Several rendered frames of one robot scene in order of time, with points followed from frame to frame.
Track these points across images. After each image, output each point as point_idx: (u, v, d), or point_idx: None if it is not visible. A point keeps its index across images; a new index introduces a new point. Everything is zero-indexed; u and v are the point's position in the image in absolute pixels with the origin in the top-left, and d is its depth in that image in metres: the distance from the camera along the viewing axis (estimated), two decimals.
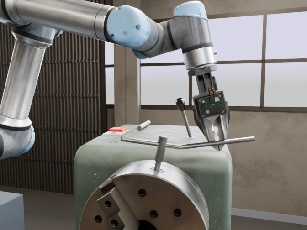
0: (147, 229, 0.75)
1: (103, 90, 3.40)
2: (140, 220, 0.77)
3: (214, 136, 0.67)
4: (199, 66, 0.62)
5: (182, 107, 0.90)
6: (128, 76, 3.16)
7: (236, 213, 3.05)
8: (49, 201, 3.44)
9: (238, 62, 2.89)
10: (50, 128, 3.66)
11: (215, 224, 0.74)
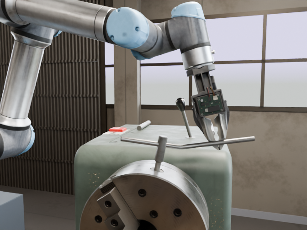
0: (147, 229, 0.75)
1: (103, 90, 3.40)
2: (140, 220, 0.77)
3: (213, 135, 0.67)
4: (197, 66, 0.63)
5: (182, 107, 0.90)
6: (128, 76, 3.16)
7: (236, 213, 3.05)
8: (49, 201, 3.44)
9: (238, 62, 2.89)
10: (50, 128, 3.66)
11: (215, 224, 0.74)
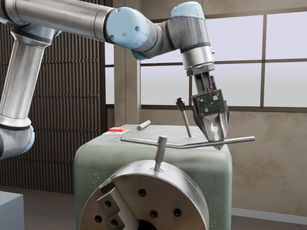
0: (147, 229, 0.75)
1: (103, 90, 3.40)
2: (140, 220, 0.77)
3: (213, 135, 0.67)
4: (197, 66, 0.63)
5: (182, 107, 0.90)
6: (128, 76, 3.16)
7: (236, 213, 3.05)
8: (49, 201, 3.44)
9: (238, 62, 2.89)
10: (50, 128, 3.66)
11: (215, 224, 0.74)
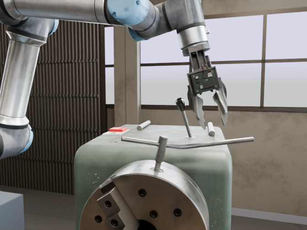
0: (147, 229, 0.75)
1: (103, 90, 3.40)
2: (140, 220, 0.77)
3: (203, 115, 0.70)
4: (193, 44, 0.65)
5: (182, 107, 0.90)
6: (128, 76, 3.16)
7: (236, 213, 3.05)
8: (49, 201, 3.44)
9: (238, 62, 2.89)
10: (50, 128, 3.66)
11: (215, 224, 0.74)
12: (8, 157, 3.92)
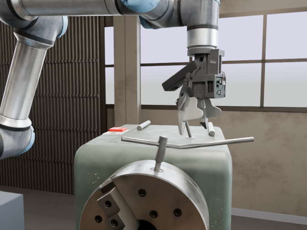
0: (147, 229, 0.75)
1: (103, 90, 3.40)
2: (140, 220, 0.77)
3: (186, 119, 0.62)
4: (213, 47, 0.62)
5: None
6: (128, 76, 3.16)
7: (236, 213, 3.05)
8: (49, 201, 3.44)
9: (238, 62, 2.89)
10: (50, 128, 3.66)
11: (215, 224, 0.74)
12: None
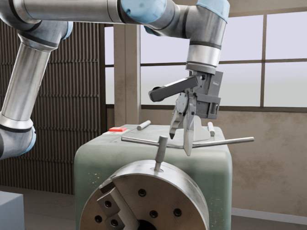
0: (147, 229, 0.75)
1: (103, 90, 3.40)
2: (140, 220, 0.77)
3: (190, 138, 0.59)
4: (214, 68, 0.63)
5: None
6: (128, 76, 3.16)
7: (236, 213, 3.05)
8: (49, 201, 3.44)
9: (238, 62, 2.89)
10: (50, 128, 3.66)
11: (215, 224, 0.74)
12: None
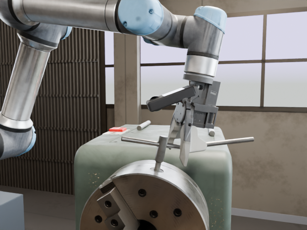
0: (147, 229, 0.75)
1: (103, 90, 3.40)
2: (140, 220, 0.77)
3: None
4: (211, 77, 0.63)
5: None
6: (128, 76, 3.16)
7: (236, 213, 3.05)
8: (49, 201, 3.44)
9: (238, 62, 2.89)
10: (50, 128, 3.66)
11: (215, 224, 0.74)
12: None
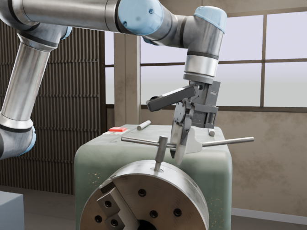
0: (147, 229, 0.75)
1: (103, 90, 3.40)
2: (140, 220, 0.77)
3: None
4: (211, 77, 0.63)
5: None
6: (128, 76, 3.16)
7: (236, 213, 3.05)
8: (49, 201, 3.44)
9: (238, 62, 2.89)
10: (50, 128, 3.66)
11: (215, 224, 0.74)
12: None
